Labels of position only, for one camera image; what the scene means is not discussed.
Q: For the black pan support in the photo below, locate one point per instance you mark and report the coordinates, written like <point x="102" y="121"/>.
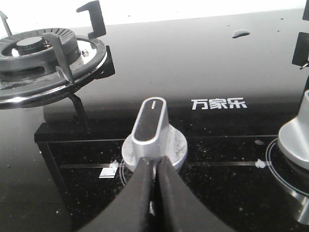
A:
<point x="301" y="53"/>
<point x="37" y="86"/>

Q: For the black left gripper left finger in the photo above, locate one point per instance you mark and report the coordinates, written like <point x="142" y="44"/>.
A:
<point x="129" y="211"/>

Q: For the black left pan support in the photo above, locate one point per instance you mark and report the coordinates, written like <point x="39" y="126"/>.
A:
<point x="37" y="86"/>

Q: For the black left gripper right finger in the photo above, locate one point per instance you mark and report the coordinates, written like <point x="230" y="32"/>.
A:
<point x="182" y="210"/>

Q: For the silver right stove knob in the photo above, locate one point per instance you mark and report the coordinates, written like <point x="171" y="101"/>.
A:
<point x="293" y="137"/>

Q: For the black right pan support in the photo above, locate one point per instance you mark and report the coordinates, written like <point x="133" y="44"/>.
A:
<point x="301" y="53"/>

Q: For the silver stove knob with black top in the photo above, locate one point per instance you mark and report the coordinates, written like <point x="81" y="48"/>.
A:
<point x="153" y="136"/>

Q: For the black glass gas cooktop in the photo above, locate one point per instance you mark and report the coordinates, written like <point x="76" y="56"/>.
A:
<point x="229" y="84"/>

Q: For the left gas burner head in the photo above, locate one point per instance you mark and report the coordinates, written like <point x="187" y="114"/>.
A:
<point x="27" y="50"/>

